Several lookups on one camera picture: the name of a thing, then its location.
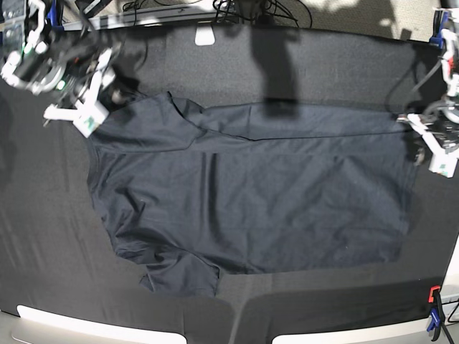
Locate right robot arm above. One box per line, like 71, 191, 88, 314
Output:
1, 1, 123, 138

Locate black cable bundle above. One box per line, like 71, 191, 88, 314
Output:
212, 0, 313, 29

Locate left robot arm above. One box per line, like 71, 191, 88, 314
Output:
397, 1, 458, 178

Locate red blue clamp near right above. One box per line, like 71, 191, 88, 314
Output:
427, 285, 455, 344

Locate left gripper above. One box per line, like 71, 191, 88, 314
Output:
397, 113, 458, 178

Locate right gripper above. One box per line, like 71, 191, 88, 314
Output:
43, 48, 116, 138

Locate dark grey t-shirt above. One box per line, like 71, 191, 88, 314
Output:
87, 93, 417, 297

